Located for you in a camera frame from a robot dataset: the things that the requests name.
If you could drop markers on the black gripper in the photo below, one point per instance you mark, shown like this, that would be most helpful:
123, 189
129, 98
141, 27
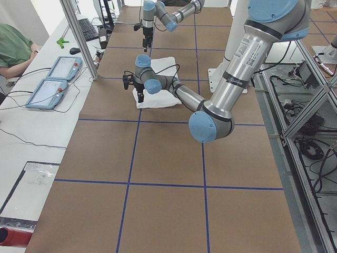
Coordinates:
146, 33
138, 86

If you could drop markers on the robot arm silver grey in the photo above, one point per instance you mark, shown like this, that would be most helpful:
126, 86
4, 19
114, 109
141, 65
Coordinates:
170, 21
265, 23

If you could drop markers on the black power adapter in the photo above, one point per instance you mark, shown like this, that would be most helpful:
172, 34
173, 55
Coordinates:
103, 38

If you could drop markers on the black keyboard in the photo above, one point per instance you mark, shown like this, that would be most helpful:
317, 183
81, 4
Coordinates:
88, 30

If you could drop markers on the black computer mouse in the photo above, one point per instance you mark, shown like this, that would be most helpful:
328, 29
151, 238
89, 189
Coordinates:
74, 51

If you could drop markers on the upper blue teach pendant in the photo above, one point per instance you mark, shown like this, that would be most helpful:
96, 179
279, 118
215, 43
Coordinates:
65, 68

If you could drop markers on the blue teach pendant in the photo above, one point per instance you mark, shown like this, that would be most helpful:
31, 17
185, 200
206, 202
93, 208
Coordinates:
65, 68
48, 94

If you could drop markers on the green plastic tool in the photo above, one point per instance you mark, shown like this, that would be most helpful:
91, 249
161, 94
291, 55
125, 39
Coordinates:
61, 42

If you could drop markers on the lower blue teach pendant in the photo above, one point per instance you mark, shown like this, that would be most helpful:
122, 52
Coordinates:
48, 94

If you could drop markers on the person in green shirt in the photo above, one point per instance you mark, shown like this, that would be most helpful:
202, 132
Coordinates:
17, 52

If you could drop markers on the paper sheet in sleeve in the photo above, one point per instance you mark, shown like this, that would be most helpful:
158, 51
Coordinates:
25, 201

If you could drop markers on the red cylinder object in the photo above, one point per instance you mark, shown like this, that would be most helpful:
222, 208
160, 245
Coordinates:
14, 237

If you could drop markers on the aluminium frame post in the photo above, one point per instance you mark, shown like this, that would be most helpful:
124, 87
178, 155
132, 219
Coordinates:
70, 15

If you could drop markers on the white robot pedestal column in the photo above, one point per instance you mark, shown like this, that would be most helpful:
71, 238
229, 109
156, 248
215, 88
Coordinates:
235, 36

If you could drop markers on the aluminium side frame rack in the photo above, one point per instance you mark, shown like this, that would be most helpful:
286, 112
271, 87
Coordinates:
297, 90

